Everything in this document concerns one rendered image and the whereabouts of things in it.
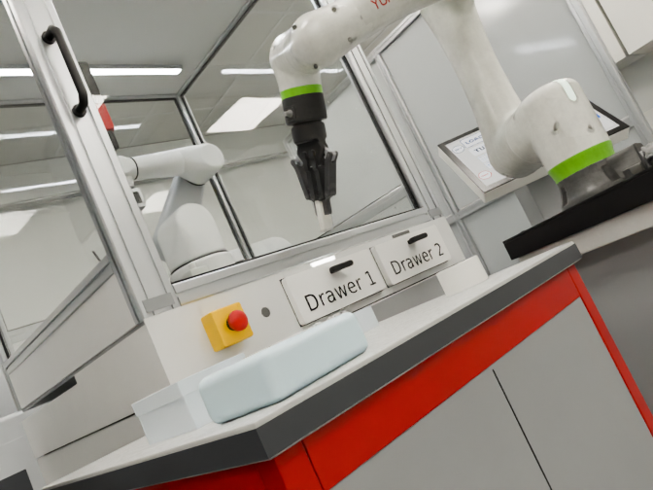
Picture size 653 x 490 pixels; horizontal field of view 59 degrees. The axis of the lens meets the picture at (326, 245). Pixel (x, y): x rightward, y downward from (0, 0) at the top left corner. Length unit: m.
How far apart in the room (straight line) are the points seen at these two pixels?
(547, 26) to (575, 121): 1.62
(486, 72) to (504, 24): 1.50
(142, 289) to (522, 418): 0.71
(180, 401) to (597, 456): 0.50
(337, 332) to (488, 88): 0.95
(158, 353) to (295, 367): 0.61
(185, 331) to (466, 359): 0.62
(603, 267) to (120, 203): 0.91
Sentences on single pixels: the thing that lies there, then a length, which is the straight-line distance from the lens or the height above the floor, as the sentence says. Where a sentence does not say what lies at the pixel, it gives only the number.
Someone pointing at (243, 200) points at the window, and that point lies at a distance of 1.32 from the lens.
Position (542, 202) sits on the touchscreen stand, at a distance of 2.02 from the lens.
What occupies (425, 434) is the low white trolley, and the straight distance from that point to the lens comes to 0.57.
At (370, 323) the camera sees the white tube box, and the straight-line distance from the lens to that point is 1.01.
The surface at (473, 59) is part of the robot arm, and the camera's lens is 1.43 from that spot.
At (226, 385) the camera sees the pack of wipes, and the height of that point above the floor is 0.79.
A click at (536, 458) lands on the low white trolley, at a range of 0.70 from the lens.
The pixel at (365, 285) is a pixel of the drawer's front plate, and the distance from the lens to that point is 1.40.
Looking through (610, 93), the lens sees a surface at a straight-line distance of 2.71.
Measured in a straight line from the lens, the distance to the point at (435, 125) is 3.14.
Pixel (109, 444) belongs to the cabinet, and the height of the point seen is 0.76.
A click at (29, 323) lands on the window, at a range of 1.70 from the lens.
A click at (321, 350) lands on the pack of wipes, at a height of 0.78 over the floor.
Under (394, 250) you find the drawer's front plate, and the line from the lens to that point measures 1.52.
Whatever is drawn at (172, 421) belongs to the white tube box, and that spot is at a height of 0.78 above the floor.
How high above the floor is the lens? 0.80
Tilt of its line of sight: 7 degrees up
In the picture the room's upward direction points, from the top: 25 degrees counter-clockwise
